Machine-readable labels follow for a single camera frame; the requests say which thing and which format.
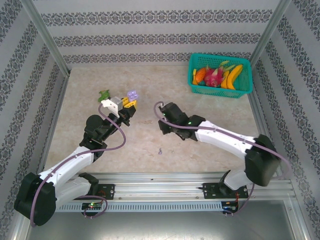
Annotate purple earbud charging case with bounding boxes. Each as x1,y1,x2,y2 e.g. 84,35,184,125
126,90,140,102

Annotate teal plastic basket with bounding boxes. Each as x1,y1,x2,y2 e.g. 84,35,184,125
187,52,253,100

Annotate orange toy fruit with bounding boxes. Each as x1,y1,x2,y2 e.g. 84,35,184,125
194,67,207,84

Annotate pink dragon fruit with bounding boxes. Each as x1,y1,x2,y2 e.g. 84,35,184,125
202,64,226,88

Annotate yellow banana bunch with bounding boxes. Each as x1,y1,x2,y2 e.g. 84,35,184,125
220,63,244,91

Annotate small circuit board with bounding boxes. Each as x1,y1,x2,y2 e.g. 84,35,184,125
81,201,103,211
221,200,240,214

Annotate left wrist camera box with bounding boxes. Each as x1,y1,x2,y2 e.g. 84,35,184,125
100,96,126,114

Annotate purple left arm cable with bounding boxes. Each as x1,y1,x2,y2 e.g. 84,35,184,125
29,102,127,228

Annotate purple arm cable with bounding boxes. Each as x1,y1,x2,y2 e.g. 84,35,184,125
152,100,292,218
29,102,127,228

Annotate aluminium table edge rail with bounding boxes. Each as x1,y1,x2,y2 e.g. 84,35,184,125
247,67,286,181
34,72,72,183

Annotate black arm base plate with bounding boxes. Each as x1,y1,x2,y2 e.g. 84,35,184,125
69,183,116,201
202,181,250,200

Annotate aluminium extrusion mounting rail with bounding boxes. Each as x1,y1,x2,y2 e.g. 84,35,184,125
23,171,297,204

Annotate grey slotted cable duct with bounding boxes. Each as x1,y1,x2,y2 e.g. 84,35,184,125
33,201,224,213

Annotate aluminium frame post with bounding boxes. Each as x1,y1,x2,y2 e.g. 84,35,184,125
19,0,73,77
249,0,293,67

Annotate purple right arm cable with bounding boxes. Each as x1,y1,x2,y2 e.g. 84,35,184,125
152,100,292,218

